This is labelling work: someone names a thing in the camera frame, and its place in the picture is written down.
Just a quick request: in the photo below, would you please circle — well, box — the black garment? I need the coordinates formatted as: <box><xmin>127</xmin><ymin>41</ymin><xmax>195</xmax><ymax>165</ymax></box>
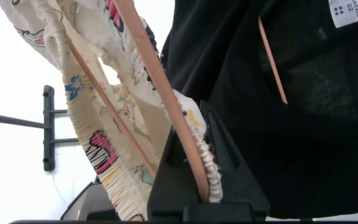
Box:
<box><xmin>160</xmin><ymin>0</ymin><xmax>358</xmax><ymax>219</ymax></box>

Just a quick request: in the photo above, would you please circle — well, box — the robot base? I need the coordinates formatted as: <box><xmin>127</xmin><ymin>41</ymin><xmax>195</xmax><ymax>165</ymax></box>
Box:
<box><xmin>60</xmin><ymin>176</ymin><xmax>121</xmax><ymax>222</ymax></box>

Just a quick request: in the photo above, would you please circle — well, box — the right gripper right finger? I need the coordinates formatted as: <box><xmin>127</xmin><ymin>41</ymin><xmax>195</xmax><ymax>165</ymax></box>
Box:
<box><xmin>199</xmin><ymin>100</ymin><xmax>270</xmax><ymax>222</ymax></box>

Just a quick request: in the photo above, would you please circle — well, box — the cream printed garment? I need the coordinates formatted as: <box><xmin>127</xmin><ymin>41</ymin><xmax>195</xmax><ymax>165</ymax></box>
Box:
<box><xmin>0</xmin><ymin>0</ymin><xmax>224</xmax><ymax>222</ymax></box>

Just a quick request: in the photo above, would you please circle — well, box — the black clothes rack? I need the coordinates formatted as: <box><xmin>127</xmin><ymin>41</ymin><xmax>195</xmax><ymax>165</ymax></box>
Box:
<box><xmin>0</xmin><ymin>85</ymin><xmax>80</xmax><ymax>172</ymax></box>

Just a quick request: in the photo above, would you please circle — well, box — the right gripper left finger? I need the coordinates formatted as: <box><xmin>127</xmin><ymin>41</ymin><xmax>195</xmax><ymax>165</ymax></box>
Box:
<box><xmin>146</xmin><ymin>127</ymin><xmax>203</xmax><ymax>222</ymax></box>

